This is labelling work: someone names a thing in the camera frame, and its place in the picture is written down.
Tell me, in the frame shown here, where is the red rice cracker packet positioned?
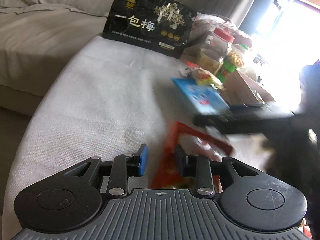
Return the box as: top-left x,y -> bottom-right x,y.
151,121 -> 234,190

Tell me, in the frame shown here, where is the blue snack packet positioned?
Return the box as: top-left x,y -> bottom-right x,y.
171,78 -> 229,115

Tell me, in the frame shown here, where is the Wangzai red yellow snack packet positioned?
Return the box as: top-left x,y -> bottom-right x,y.
180,61 -> 225,90

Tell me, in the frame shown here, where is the pink cardboard box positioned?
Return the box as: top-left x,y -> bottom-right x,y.
219,70 -> 275,105

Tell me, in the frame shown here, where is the green-lid snack jar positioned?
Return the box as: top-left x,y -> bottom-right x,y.
215,43 -> 249,83

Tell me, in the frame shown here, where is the beige sofa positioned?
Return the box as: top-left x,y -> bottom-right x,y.
0,0 -> 226,117

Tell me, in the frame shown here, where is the red-lid clear plastic jar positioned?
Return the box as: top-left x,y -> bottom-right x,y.
196,27 -> 234,74

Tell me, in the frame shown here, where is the large black plum snack bag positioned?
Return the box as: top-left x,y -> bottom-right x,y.
102,0 -> 197,59

